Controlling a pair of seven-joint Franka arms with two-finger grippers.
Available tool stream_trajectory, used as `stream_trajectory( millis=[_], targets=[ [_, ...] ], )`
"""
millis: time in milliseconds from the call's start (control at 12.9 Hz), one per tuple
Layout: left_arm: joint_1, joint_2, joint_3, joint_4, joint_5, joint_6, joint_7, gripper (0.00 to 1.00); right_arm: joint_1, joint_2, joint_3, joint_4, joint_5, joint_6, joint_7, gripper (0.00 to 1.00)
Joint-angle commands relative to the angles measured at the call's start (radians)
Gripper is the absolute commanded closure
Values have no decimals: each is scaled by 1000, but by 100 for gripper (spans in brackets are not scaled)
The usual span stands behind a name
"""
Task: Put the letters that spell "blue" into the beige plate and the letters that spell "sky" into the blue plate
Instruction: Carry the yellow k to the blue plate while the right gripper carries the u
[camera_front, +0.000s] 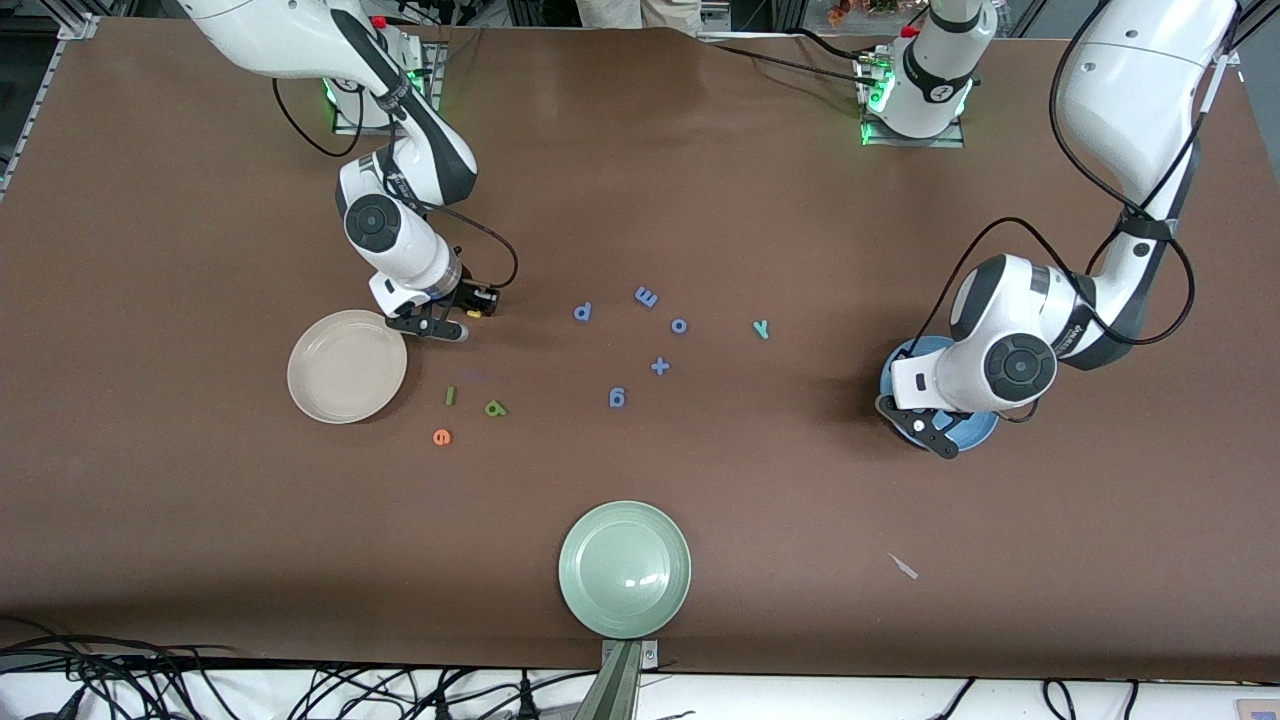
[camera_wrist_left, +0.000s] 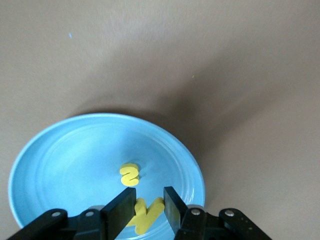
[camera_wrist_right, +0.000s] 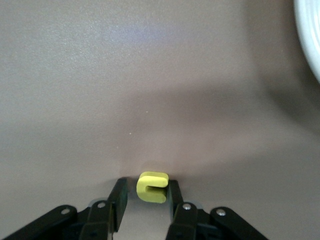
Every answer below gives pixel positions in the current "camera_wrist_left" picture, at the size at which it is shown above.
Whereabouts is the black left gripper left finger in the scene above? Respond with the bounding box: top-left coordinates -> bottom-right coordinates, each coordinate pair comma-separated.
7,187 -> 137,240

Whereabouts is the brown table cover sheet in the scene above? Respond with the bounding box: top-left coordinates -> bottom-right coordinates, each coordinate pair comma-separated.
0,0 -> 320,240

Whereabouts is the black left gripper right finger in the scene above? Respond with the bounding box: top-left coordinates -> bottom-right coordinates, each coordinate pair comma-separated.
163,186 -> 273,240

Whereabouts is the yellow foam letter k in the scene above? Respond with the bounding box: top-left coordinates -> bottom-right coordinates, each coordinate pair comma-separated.
124,196 -> 166,236

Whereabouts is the blue plate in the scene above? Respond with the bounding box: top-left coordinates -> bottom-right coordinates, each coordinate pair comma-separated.
8,113 -> 207,240

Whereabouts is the yellow foam letter s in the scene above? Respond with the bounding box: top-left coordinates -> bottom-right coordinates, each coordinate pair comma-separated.
119,163 -> 141,188

